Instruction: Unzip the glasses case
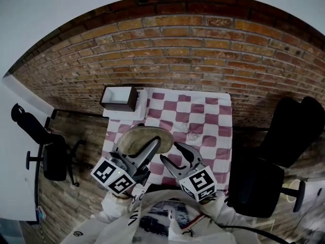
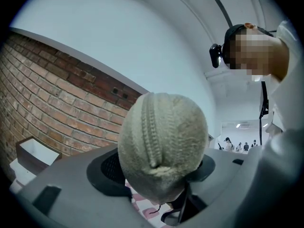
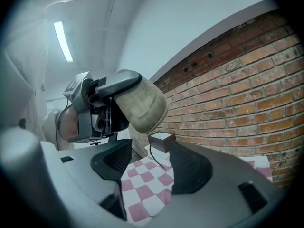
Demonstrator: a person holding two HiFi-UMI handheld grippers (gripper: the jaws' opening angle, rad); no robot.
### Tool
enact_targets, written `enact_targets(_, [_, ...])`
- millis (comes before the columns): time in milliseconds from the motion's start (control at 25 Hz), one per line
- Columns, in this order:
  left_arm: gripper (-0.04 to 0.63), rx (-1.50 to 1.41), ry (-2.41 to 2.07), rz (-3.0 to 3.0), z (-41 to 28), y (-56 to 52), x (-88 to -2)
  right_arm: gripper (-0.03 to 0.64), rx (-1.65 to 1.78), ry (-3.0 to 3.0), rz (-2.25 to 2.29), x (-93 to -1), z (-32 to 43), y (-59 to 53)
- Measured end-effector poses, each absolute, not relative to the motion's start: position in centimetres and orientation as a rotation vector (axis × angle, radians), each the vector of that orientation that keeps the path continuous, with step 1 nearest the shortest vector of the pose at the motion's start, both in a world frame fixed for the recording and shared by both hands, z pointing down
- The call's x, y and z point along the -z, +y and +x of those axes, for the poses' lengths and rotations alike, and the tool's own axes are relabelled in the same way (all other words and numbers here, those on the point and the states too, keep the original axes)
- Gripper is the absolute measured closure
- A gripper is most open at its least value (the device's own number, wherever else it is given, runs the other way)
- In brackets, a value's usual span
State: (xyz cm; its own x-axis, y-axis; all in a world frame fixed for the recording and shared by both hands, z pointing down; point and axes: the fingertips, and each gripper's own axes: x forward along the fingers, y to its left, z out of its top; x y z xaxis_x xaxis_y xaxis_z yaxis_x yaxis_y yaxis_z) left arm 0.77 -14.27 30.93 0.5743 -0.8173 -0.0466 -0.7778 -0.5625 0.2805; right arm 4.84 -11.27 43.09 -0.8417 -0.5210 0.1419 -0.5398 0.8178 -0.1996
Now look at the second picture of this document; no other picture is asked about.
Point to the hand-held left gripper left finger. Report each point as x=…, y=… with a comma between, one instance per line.
x=71, y=186

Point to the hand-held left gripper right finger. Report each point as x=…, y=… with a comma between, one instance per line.
x=225, y=172

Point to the brown box white inside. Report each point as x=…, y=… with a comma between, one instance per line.
x=31, y=160

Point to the flat white box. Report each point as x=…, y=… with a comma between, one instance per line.
x=21, y=174

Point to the person's head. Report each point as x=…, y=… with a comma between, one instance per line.
x=261, y=51

